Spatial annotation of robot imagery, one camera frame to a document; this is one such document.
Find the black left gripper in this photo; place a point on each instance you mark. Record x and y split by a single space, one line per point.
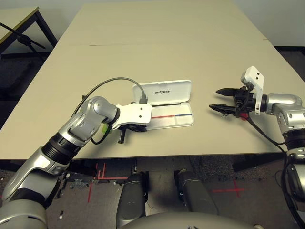
137 128

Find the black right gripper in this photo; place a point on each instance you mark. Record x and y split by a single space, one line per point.
245 102

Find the white Unitree pencil case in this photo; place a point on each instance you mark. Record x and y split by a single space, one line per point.
171 95

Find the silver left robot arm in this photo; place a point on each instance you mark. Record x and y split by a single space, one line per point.
81 121

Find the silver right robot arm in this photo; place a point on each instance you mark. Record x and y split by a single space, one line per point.
283 102

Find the dark grey robot right leg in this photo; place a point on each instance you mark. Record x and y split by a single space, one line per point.
195 193

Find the silver robot torso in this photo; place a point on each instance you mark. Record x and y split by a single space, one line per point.
190 221

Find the black tripod stand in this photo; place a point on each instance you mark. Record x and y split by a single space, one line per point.
26 39

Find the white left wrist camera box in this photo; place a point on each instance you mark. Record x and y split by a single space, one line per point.
135 112

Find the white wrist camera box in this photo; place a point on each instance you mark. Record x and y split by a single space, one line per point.
256 78
135 112

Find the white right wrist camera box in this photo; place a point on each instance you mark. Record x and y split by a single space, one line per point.
256 78

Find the tan side table black frame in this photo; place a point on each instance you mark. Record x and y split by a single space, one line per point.
14 19

